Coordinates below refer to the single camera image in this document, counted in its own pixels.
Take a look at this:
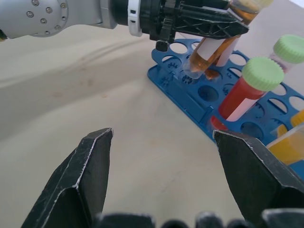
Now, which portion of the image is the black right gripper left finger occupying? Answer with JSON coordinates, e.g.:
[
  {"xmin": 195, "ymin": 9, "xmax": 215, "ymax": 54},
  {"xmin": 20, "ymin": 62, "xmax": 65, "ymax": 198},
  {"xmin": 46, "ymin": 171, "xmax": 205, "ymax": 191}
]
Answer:
[{"xmin": 20, "ymin": 127, "xmax": 114, "ymax": 228}]

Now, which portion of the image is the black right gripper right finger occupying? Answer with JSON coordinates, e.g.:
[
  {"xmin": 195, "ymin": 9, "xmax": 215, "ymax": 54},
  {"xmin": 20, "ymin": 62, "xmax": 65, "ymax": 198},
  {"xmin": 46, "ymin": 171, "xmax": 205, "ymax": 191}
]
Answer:
[{"xmin": 213, "ymin": 129, "xmax": 304, "ymax": 222}]

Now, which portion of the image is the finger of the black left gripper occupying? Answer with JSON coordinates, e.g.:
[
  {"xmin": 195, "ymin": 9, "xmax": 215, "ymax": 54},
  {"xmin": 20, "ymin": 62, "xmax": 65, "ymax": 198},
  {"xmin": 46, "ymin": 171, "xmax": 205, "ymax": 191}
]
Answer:
[
  {"xmin": 174, "ymin": 7, "xmax": 249, "ymax": 40},
  {"xmin": 180, "ymin": 0, "xmax": 231, "ymax": 10}
]

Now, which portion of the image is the orange test tube white label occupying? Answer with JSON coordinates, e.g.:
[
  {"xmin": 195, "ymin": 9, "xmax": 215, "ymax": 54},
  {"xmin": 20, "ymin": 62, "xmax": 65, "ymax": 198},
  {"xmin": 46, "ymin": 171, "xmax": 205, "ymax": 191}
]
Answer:
[
  {"xmin": 182, "ymin": 0, "xmax": 260, "ymax": 80},
  {"xmin": 204, "ymin": 0, "xmax": 274, "ymax": 81}
]

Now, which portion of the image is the yellow test tube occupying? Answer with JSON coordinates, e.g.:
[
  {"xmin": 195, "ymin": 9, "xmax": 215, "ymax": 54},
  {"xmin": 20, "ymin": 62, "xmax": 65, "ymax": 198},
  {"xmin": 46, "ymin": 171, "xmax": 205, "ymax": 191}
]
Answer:
[
  {"xmin": 290, "ymin": 111, "xmax": 304, "ymax": 127},
  {"xmin": 266, "ymin": 124, "xmax": 304, "ymax": 166}
]

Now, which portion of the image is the red test tube green cap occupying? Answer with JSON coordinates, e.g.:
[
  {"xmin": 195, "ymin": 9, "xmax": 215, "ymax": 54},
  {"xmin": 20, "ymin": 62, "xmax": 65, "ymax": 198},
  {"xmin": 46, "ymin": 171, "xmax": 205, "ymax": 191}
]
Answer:
[{"xmin": 209, "ymin": 57, "xmax": 285, "ymax": 131}]

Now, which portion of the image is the blue test tube rack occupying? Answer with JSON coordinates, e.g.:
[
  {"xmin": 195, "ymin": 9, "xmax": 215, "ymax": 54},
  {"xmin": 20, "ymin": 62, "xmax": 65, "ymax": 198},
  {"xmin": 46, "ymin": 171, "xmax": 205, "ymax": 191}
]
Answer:
[{"xmin": 147, "ymin": 38, "xmax": 304, "ymax": 190}]

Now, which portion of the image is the pink test tube green cap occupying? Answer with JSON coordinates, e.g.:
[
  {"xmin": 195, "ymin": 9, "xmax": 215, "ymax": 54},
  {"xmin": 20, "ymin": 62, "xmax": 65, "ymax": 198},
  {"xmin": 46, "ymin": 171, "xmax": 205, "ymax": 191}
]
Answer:
[{"xmin": 268, "ymin": 34, "xmax": 304, "ymax": 72}]

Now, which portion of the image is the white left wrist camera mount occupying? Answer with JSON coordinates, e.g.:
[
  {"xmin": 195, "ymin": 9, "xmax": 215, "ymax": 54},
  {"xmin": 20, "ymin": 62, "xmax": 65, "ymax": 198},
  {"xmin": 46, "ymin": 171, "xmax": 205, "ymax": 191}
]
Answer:
[{"xmin": 127, "ymin": 0, "xmax": 143, "ymax": 37}]

